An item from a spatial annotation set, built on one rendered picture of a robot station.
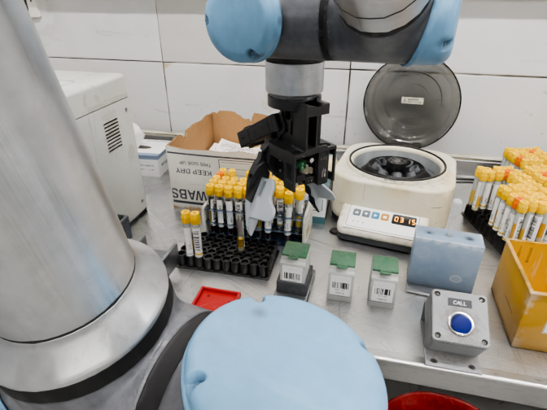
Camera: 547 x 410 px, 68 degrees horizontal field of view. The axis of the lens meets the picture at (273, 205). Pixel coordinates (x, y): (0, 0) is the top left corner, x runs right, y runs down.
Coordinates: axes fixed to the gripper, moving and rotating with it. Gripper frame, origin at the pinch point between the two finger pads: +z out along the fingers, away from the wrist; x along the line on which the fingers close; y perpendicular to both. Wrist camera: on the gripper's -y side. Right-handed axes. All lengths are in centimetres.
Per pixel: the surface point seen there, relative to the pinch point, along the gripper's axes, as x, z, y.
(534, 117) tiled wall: 75, -4, -1
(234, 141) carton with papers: 18, 5, -50
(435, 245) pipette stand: 18.3, 3.1, 15.3
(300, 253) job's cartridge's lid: 0.3, 4.1, 4.3
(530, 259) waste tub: 30.5, 5.5, 24.2
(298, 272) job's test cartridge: -0.9, 6.7, 5.4
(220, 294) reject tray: -10.8, 12.0, -2.4
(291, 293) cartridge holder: -1.8, 10.7, 4.9
